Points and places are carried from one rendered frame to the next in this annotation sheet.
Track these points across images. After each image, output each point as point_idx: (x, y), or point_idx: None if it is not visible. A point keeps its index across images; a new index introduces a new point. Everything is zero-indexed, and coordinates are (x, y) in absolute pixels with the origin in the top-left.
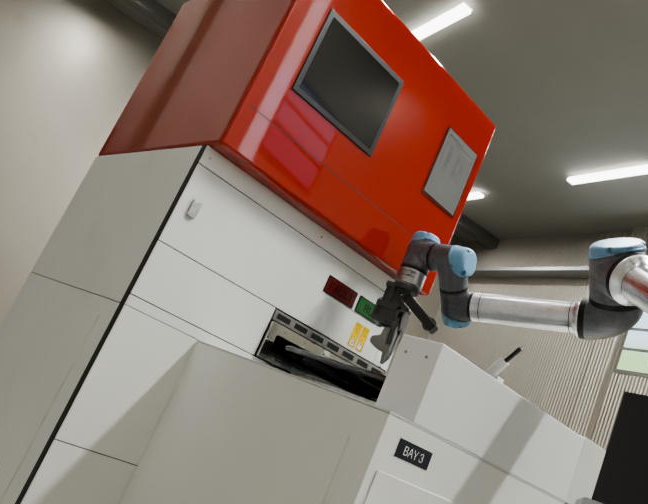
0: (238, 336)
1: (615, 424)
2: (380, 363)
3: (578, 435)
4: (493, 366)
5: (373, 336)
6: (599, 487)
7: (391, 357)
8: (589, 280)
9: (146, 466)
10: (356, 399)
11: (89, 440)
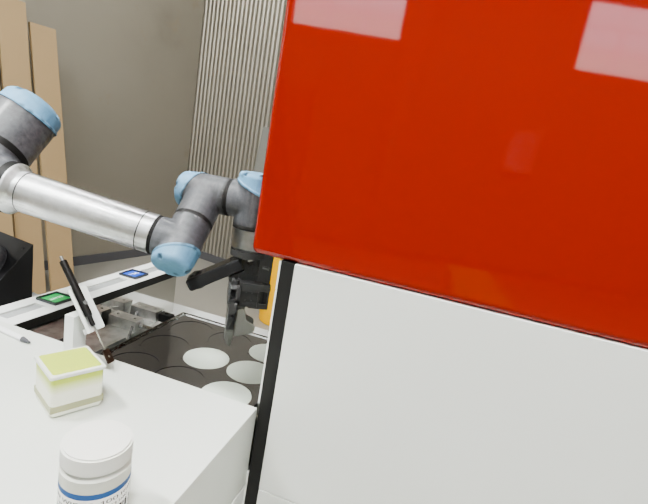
0: None
1: (32, 265)
2: (229, 345)
3: None
4: (90, 301)
5: (250, 318)
6: None
7: (261, 379)
8: (40, 151)
9: None
10: (180, 305)
11: None
